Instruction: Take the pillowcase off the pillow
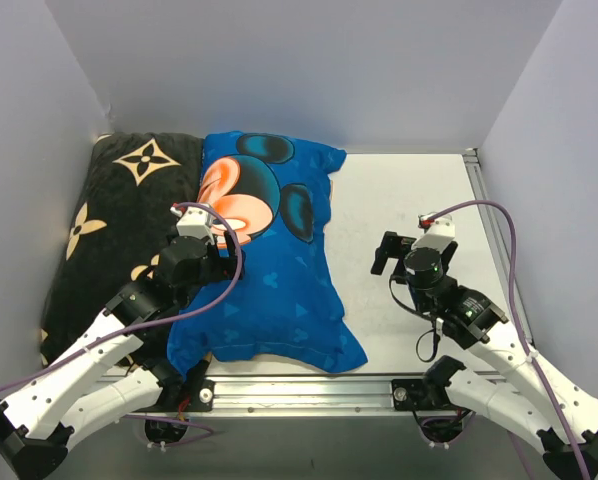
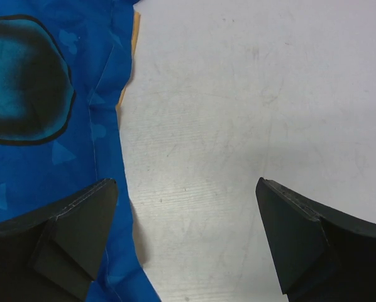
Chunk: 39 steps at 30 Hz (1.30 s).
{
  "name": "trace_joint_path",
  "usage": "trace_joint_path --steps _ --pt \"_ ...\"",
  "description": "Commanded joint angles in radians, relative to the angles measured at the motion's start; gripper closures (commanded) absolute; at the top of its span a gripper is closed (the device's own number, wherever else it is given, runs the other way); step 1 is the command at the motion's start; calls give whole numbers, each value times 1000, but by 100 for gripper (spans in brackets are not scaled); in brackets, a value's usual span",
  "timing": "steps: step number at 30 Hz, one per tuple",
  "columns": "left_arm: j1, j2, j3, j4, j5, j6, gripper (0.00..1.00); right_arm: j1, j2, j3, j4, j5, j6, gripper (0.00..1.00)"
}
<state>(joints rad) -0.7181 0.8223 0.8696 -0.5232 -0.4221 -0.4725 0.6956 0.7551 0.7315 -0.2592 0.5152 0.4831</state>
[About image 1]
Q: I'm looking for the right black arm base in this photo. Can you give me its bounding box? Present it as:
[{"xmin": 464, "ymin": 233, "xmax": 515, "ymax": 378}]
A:
[{"xmin": 391, "ymin": 378, "xmax": 469, "ymax": 415}]

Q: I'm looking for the aluminium front rail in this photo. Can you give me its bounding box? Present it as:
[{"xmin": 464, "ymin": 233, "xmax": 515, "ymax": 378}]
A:
[{"xmin": 118, "ymin": 374, "xmax": 520, "ymax": 419}]

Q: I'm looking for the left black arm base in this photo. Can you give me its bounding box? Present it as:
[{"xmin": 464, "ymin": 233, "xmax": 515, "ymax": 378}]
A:
[{"xmin": 178, "ymin": 358, "xmax": 215, "ymax": 413}]

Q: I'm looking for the blue and yellow pillowcase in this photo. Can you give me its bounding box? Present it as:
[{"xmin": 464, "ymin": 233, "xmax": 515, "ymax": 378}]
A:
[{"xmin": 167, "ymin": 131, "xmax": 368, "ymax": 374}]

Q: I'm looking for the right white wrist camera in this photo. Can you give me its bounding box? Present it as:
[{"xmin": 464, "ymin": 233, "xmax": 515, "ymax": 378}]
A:
[{"xmin": 412, "ymin": 213, "xmax": 456, "ymax": 253}]

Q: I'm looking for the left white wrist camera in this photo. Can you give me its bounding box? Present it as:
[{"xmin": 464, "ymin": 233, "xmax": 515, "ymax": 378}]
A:
[{"xmin": 176, "ymin": 207, "xmax": 214, "ymax": 244}]

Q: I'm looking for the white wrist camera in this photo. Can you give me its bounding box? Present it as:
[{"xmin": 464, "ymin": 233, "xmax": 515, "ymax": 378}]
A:
[
  {"xmin": 412, "ymin": 213, "xmax": 456, "ymax": 253},
  {"xmin": 176, "ymin": 207, "xmax": 214, "ymax": 244}
]

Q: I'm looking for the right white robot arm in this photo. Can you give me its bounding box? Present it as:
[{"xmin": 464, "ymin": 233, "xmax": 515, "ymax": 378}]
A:
[{"xmin": 370, "ymin": 231, "xmax": 598, "ymax": 479}]

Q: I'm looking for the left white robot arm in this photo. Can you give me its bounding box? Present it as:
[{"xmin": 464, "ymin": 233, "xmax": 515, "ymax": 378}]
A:
[{"xmin": 0, "ymin": 232, "xmax": 244, "ymax": 479}]

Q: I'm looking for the black floral pillow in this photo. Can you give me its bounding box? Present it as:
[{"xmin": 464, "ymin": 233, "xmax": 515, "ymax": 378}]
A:
[{"xmin": 40, "ymin": 133, "xmax": 203, "ymax": 365}]

